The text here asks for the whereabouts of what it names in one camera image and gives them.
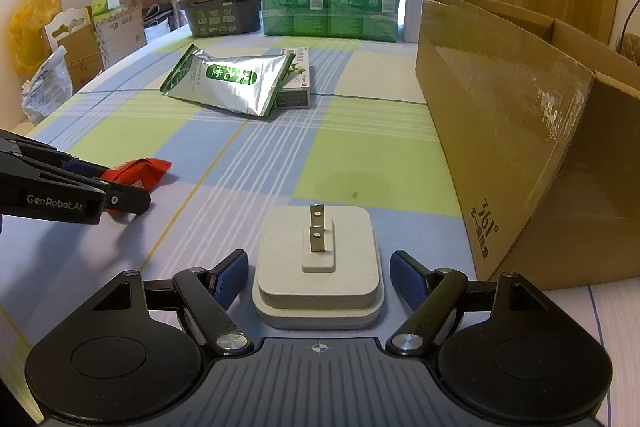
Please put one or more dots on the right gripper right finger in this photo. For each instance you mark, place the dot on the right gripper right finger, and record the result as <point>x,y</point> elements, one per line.
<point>432,296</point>

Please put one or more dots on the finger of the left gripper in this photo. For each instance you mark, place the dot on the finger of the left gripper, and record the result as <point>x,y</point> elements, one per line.
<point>35,150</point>
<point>120,197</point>

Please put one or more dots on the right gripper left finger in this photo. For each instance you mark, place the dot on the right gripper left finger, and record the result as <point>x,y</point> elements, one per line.
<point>207,296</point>

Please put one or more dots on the red wrapper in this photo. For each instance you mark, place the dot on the red wrapper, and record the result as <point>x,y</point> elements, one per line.
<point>144,172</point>

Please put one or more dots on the white power adapter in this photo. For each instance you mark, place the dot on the white power adapter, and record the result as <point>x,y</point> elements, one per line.
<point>318,267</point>

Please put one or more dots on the silver green foil pouch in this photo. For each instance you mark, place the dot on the silver green foil pouch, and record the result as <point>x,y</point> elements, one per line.
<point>246,85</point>

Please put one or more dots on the white ointment box bird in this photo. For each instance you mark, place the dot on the white ointment box bird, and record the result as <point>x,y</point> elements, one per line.
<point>295,89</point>

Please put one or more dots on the white printed plastic bag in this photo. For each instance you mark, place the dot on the white printed plastic bag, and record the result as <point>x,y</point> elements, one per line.
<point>48,90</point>

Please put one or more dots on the yellow plastic bag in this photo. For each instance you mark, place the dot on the yellow plastic bag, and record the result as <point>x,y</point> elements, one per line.
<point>28,47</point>

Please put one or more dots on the brown cardboard box floor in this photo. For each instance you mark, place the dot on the brown cardboard box floor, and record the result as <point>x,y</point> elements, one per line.
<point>73,30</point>

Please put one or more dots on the white paper shopping bag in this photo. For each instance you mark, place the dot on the white paper shopping bag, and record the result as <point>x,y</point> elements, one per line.
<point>120,34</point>

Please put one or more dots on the green tissue packs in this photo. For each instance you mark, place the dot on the green tissue packs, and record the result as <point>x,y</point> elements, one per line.
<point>106,8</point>

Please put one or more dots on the checked tablecloth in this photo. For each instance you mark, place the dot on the checked tablecloth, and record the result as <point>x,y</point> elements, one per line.
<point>366,139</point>

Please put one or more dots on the large brown cardboard box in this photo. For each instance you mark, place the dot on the large brown cardboard box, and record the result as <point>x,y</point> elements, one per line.
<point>539,124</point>

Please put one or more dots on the green shrink-wrapped pack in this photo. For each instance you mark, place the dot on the green shrink-wrapped pack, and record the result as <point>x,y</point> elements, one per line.
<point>375,20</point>

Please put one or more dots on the quilted tan chair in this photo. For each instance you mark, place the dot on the quilted tan chair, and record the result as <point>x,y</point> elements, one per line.
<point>628,45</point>

